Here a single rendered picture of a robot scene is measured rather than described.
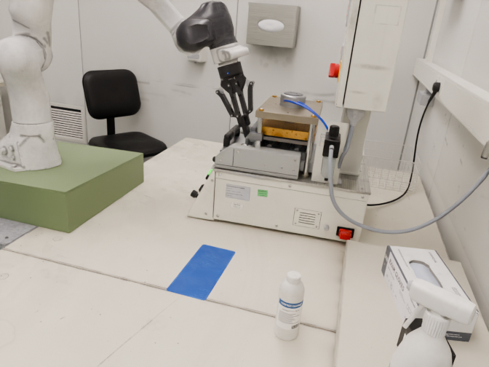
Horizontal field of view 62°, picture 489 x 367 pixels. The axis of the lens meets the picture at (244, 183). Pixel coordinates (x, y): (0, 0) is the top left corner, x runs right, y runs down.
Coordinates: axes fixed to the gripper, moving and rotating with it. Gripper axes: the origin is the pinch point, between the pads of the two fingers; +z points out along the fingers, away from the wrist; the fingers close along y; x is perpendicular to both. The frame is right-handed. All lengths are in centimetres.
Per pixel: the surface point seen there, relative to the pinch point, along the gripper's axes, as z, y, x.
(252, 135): 0.9, -5.4, 13.8
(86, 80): -32, 131, -120
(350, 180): 20.9, -29.9, 10.4
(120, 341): 24, 16, 72
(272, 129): 0.9, -10.8, 10.4
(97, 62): -44, 143, -159
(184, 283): 25, 11, 50
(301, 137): 5.2, -18.6, 10.4
